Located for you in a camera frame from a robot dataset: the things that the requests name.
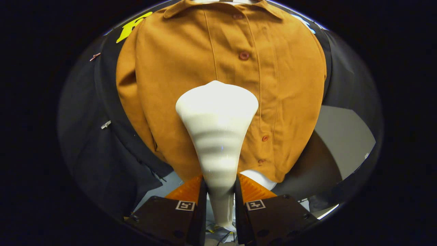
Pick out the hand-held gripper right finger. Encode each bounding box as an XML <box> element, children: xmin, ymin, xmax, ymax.
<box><xmin>235</xmin><ymin>173</ymin><xmax>320</xmax><ymax>246</ymax></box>

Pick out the white mannequin torso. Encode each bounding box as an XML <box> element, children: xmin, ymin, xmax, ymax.
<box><xmin>195</xmin><ymin>0</ymin><xmax>278</xmax><ymax>191</ymax></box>

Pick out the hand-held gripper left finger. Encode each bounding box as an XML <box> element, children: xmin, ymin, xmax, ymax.
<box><xmin>125</xmin><ymin>174</ymin><xmax>208</xmax><ymax>246</ymax></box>

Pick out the orange button-up shirt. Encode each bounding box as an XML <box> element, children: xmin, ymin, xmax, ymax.
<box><xmin>115</xmin><ymin>0</ymin><xmax>327</xmax><ymax>183</ymax></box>

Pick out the black backdrop cloth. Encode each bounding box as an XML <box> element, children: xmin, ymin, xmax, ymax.
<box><xmin>57</xmin><ymin>0</ymin><xmax>383</xmax><ymax>222</ymax></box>

